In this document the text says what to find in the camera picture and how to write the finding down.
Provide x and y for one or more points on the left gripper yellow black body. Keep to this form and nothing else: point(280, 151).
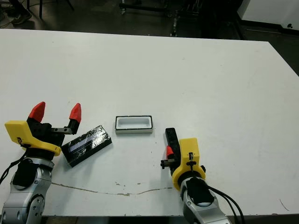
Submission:
point(18, 130)

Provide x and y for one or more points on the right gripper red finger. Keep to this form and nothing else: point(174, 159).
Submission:
point(169, 152)

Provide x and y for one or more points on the right gripper yellow black body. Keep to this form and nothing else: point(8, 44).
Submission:
point(189, 151)

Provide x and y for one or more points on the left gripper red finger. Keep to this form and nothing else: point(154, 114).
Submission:
point(37, 112)
point(76, 113)

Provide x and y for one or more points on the black glossy box lid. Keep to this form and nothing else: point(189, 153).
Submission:
point(86, 145)

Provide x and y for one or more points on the white box base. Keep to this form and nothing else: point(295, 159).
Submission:
point(134, 131)

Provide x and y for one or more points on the dark sneaker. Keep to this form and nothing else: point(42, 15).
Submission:
point(22, 19)

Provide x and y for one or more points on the thin black chair leg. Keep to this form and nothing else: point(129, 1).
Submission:
point(69, 4)

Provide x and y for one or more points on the silver black stand pole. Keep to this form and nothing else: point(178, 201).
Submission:
point(174, 25)

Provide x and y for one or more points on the small black knob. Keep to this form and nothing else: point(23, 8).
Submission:
point(289, 25)

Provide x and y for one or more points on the white cabinet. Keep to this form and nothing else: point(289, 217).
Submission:
point(268, 9)

